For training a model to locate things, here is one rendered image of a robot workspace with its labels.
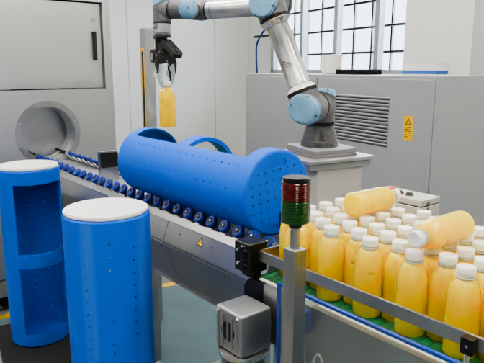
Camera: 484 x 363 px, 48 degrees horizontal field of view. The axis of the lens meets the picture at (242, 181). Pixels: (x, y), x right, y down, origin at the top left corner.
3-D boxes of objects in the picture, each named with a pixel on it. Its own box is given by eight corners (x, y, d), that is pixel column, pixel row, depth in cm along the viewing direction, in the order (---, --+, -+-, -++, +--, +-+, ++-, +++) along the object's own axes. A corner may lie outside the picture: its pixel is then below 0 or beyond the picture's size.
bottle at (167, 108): (178, 126, 235) (178, 84, 232) (166, 127, 230) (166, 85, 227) (168, 124, 240) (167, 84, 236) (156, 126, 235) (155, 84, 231)
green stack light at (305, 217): (295, 216, 123) (296, 194, 122) (316, 222, 118) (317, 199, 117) (274, 220, 119) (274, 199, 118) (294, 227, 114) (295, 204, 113)
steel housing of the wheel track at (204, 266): (78, 204, 353) (75, 152, 346) (326, 325, 187) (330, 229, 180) (33, 212, 335) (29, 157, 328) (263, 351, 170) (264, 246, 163)
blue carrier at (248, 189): (176, 181, 255) (169, 122, 248) (311, 222, 188) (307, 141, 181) (122, 196, 239) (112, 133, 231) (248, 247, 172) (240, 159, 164)
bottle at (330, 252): (315, 302, 140) (317, 235, 136) (315, 291, 146) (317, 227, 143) (343, 303, 139) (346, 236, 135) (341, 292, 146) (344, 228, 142)
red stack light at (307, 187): (296, 194, 122) (296, 177, 121) (317, 199, 117) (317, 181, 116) (274, 198, 118) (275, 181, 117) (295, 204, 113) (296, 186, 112)
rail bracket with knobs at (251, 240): (257, 266, 165) (257, 233, 163) (273, 272, 160) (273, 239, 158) (231, 273, 159) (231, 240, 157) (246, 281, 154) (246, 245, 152)
